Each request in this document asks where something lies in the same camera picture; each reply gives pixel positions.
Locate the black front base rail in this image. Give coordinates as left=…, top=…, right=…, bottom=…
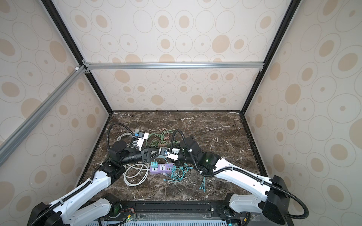
left=56, top=200, right=295, bottom=226

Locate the teal charger plug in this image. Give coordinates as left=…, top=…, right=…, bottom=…
left=150, top=161, right=158, bottom=168

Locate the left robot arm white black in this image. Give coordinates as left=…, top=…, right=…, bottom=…
left=27, top=131, right=180, bottom=226

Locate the green teal cable bundle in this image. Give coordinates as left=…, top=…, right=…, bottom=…
left=146, top=129, right=207, bottom=193

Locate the silver aluminium rail left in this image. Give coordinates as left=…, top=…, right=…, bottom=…
left=1, top=66, right=86, bottom=165

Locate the silver aluminium rail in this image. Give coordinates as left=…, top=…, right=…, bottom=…
left=1, top=66, right=86, bottom=165
left=85, top=62, right=264, bottom=70

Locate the silver aluminium rail back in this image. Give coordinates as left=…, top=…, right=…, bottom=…
left=85, top=62, right=264, bottom=70

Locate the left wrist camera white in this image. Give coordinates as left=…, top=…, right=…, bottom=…
left=132, top=131, right=149, bottom=151

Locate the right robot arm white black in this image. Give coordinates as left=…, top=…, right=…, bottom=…
left=159, top=130, right=309, bottom=225

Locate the purple power strip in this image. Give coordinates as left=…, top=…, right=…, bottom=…
left=150, top=163, right=174, bottom=175

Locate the white power cord coil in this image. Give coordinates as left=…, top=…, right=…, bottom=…
left=115, top=131, right=150, bottom=187

